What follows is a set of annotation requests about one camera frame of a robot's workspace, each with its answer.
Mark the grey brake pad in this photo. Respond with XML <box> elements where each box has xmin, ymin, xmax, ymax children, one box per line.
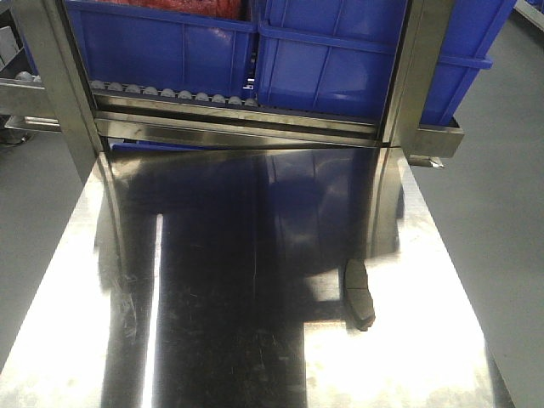
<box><xmin>343</xmin><ymin>258</ymin><xmax>376</xmax><ymax>332</ymax></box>

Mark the right blue plastic bin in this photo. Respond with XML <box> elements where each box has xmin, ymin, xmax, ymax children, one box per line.
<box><xmin>255</xmin><ymin>1</ymin><xmax>514</xmax><ymax>126</ymax></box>

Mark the blue plastic bin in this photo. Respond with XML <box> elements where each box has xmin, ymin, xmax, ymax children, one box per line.
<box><xmin>65</xmin><ymin>1</ymin><xmax>258</xmax><ymax>97</ymax></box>
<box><xmin>255</xmin><ymin>1</ymin><xmax>514</xmax><ymax>126</ymax></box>

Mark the left blue plastic bin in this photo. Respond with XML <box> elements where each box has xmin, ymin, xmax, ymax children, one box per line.
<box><xmin>65</xmin><ymin>1</ymin><xmax>258</xmax><ymax>97</ymax></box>

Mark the red material in bin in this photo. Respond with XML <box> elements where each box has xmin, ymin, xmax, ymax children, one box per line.
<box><xmin>122</xmin><ymin>0</ymin><xmax>243</xmax><ymax>20</ymax></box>

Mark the stainless steel roller rack frame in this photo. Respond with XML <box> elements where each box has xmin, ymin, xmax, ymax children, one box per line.
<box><xmin>1</xmin><ymin>1</ymin><xmax>464</xmax><ymax>178</ymax></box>

